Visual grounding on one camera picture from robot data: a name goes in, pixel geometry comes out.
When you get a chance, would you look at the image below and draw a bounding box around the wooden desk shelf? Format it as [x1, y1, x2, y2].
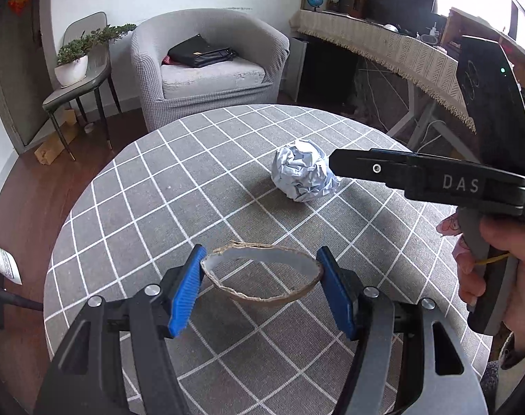
[442, 0, 525, 79]

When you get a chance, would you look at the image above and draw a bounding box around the side desk with fringed cloth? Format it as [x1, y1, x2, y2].
[289, 9, 477, 132]

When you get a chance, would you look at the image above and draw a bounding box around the grey computer case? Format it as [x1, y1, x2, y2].
[284, 37, 309, 102]

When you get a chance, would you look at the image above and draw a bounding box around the black leather bag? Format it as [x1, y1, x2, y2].
[167, 34, 238, 69]

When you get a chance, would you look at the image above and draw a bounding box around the white patterned paper bag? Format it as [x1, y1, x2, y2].
[0, 232, 23, 286]

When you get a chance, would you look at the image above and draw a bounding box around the grey dining chair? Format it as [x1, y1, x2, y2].
[43, 11, 121, 162]

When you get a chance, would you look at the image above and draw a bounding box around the flat cardboard box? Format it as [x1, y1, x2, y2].
[34, 132, 73, 166]

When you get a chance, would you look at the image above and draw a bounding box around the white cable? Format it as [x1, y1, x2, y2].
[412, 119, 445, 152]

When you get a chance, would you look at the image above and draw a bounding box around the cardboard tube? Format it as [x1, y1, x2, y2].
[200, 242, 325, 307]

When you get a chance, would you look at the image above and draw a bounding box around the dark brown box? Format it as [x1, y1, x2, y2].
[338, 0, 368, 16]

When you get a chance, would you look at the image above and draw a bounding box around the white desk frame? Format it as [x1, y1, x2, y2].
[386, 82, 458, 152]

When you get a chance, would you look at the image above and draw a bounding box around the upright cardboard box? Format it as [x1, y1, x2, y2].
[61, 110, 80, 140]

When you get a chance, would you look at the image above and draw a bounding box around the black monitor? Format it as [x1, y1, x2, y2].
[366, 0, 436, 31]

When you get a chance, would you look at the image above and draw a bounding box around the dark patterned rug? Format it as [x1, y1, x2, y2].
[353, 58, 419, 135]

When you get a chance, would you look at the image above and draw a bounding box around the grey armchair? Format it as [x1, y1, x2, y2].
[130, 9, 290, 132]

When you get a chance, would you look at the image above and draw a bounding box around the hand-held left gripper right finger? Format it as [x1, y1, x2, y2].
[316, 246, 488, 415]

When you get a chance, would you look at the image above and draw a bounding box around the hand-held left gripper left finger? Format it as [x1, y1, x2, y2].
[33, 244, 208, 415]

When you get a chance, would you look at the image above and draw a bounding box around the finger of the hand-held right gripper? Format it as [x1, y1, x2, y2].
[329, 148, 409, 192]

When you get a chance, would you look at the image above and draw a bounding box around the round table with checked cloth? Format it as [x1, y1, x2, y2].
[43, 104, 494, 415]

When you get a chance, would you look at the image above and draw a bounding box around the grey door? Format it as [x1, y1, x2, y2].
[0, 0, 56, 148]

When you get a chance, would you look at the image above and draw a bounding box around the silver paper ball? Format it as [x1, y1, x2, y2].
[271, 138, 343, 203]

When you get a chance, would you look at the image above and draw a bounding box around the potted plant white pot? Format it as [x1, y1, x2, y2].
[55, 24, 137, 88]

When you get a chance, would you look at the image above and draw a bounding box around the black rod white tip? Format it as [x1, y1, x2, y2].
[0, 287, 45, 312]

